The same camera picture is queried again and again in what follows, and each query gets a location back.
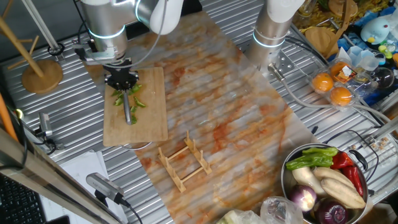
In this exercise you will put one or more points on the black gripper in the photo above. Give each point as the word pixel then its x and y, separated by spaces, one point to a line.
pixel 121 70

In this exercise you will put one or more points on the green chili pepper piece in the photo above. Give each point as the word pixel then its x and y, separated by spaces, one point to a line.
pixel 115 92
pixel 134 119
pixel 136 99
pixel 142 104
pixel 118 101
pixel 134 109

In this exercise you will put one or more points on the steel kitchen knife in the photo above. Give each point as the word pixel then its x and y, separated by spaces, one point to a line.
pixel 127 109

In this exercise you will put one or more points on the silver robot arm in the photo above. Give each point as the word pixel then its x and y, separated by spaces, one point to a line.
pixel 105 31

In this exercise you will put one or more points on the bamboo cutting board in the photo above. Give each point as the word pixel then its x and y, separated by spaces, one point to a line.
pixel 149 130

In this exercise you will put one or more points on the wooden mug tree stand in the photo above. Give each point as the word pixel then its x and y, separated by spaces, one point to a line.
pixel 42 76

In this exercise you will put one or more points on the white paper sheet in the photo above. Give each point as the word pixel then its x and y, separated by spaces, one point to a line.
pixel 77 168

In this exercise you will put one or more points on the wooden dish rack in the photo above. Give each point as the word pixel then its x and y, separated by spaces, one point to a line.
pixel 174 174

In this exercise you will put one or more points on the orange tube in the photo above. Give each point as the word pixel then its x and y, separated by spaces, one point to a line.
pixel 6 119

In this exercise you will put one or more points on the black keyboard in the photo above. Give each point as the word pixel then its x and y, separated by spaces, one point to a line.
pixel 18 202

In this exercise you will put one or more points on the plastic bag with cabbage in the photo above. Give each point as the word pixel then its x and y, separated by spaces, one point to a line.
pixel 239 217

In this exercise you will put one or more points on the stainless steel pot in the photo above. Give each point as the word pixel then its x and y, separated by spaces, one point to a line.
pixel 287 180

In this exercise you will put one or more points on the small black clip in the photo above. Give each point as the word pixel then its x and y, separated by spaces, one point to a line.
pixel 314 130

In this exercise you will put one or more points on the wooden stand with round base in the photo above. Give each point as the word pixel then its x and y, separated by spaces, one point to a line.
pixel 320 39

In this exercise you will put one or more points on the long green pepper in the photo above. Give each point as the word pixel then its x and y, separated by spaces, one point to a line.
pixel 309 161

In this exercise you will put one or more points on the clear plastic bag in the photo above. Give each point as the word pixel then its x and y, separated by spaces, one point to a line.
pixel 280 211

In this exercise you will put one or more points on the white radish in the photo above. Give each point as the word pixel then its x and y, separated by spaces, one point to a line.
pixel 306 179

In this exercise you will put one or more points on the short green pepper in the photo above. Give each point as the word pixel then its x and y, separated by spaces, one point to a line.
pixel 320 151

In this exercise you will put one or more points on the pale purple onion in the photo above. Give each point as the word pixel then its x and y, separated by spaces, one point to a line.
pixel 302 197

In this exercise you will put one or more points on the orange fruit with label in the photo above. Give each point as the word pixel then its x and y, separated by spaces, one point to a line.
pixel 337 68

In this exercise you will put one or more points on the round wooden disc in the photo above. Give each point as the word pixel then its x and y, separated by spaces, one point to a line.
pixel 340 7

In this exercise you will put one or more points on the beige sweet potato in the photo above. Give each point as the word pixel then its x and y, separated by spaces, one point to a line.
pixel 332 175
pixel 342 194

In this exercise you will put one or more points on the wide red pepper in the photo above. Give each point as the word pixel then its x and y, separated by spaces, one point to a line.
pixel 341 160

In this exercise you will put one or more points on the clear plastic fruit container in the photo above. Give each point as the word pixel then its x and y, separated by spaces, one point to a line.
pixel 357 82

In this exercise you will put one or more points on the clear plastic cup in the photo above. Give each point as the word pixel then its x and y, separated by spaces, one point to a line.
pixel 362 57

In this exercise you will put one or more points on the dark red onion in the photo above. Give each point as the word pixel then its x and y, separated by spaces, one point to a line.
pixel 331 213

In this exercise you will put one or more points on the long red pepper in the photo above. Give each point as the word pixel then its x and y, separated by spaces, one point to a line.
pixel 354 179

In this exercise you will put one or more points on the blue plush toy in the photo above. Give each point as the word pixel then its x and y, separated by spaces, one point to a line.
pixel 374 31

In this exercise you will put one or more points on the round glass bowl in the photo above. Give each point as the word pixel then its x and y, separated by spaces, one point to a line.
pixel 383 77

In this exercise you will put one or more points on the green yellow toy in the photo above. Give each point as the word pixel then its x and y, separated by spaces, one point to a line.
pixel 385 51

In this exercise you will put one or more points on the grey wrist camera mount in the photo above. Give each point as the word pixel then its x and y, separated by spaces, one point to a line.
pixel 99 57

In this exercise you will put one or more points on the small grey mounted camera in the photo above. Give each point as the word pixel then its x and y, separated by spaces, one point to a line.
pixel 45 124

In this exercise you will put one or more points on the aluminium frame beam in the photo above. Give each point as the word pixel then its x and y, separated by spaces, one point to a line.
pixel 46 172

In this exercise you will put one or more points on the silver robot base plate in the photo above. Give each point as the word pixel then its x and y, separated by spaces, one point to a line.
pixel 284 63

